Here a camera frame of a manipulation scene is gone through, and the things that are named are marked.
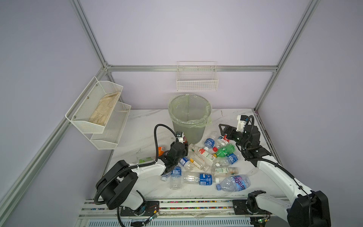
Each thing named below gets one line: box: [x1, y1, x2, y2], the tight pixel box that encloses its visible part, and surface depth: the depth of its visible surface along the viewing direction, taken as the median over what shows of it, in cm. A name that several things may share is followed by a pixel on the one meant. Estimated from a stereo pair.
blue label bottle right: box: [213, 153, 239, 167], surface depth 88 cm
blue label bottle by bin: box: [203, 130, 219, 151], surface depth 97 cm
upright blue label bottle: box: [169, 165, 182, 191], surface depth 82 cm
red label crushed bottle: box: [212, 133, 231, 152], surface depth 98 cm
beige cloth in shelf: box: [88, 91, 121, 126], surface depth 81 cm
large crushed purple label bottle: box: [216, 174, 251, 193], surface depth 80 cm
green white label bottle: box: [212, 165, 240, 178], surface depth 84 cm
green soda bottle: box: [212, 143, 236, 158], surface depth 92 cm
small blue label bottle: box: [179, 157, 195, 172], surface depth 87 cm
